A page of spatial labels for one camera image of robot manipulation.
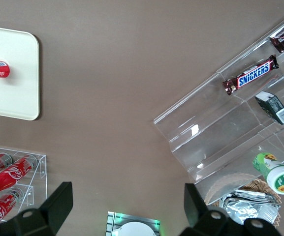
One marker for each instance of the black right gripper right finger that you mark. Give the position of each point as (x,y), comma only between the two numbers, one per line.
(198,211)

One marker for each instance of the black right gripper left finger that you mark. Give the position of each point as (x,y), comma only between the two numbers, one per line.
(55,206)

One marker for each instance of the light wicker basket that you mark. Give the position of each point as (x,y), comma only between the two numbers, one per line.
(262,185)

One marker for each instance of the cream plastic tray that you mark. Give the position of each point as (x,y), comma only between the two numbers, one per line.
(16,98)

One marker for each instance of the clear acrylic bottle rack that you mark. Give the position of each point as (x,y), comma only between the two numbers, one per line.
(41,172)

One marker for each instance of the clear acrylic stepped display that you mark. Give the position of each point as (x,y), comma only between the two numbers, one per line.
(205,127)

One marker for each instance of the green bottle with white cap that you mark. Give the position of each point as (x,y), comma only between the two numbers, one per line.
(277,174)

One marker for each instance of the small black box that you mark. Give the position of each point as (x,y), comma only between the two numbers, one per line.
(274,107)

